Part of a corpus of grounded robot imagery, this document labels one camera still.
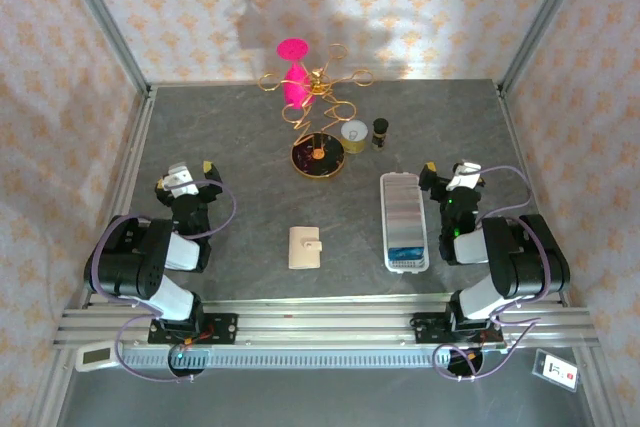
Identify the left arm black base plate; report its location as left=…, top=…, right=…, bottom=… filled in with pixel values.
left=148, top=313, right=239, bottom=346

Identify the aluminium frame post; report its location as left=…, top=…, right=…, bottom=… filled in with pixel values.
left=52, top=0, right=151, bottom=98
left=499, top=0, right=596, bottom=93

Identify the silver credit card stack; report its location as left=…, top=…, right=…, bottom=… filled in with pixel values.
left=384, top=180, right=426, bottom=248

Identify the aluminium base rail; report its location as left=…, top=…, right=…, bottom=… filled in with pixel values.
left=54, top=296, right=599, bottom=349

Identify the beige card holder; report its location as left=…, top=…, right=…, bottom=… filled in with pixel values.
left=288, top=225, right=324, bottom=271

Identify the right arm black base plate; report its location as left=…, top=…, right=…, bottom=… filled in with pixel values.
left=412, top=311, right=504, bottom=346

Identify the white label badge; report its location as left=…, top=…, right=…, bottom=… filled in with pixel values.
left=532, top=348, right=581, bottom=391

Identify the gold wire glass rack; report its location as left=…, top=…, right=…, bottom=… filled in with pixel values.
left=258, top=42, right=375, bottom=179

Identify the white digital display device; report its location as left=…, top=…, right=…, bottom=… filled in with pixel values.
left=74, top=340, right=120, bottom=373

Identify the pink wine glass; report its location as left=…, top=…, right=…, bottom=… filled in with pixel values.
left=276, top=37, right=316, bottom=109

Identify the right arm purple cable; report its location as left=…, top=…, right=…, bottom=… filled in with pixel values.
left=432, top=165, right=554, bottom=382

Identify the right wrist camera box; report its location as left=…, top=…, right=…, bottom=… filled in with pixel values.
left=446, top=160, right=484, bottom=192

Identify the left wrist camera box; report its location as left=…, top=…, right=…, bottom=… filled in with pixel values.
left=167, top=162, right=199, bottom=196

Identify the yellow tin can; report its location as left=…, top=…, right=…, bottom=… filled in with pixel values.
left=340, top=120, right=370, bottom=155

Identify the small dark bottle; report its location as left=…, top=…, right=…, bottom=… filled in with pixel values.
left=371, top=117, right=390, bottom=152

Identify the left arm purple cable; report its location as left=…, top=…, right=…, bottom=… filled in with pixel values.
left=92, top=177, right=238, bottom=383

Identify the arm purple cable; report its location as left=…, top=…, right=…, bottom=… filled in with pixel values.
left=432, top=165, right=554, bottom=382
left=92, top=177, right=238, bottom=383

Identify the white slotted card tray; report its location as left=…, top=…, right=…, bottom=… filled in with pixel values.
left=379, top=172, right=430, bottom=275

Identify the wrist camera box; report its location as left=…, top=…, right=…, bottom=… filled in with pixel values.
left=167, top=162, right=199, bottom=196
left=446, top=160, right=484, bottom=192

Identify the aluminium table side rail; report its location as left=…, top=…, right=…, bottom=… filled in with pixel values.
left=79, top=86, right=159, bottom=308
left=497, top=84, right=571, bottom=306

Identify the grey slotted cable duct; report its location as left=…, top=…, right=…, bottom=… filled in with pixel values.
left=119, top=349, right=506, bottom=369

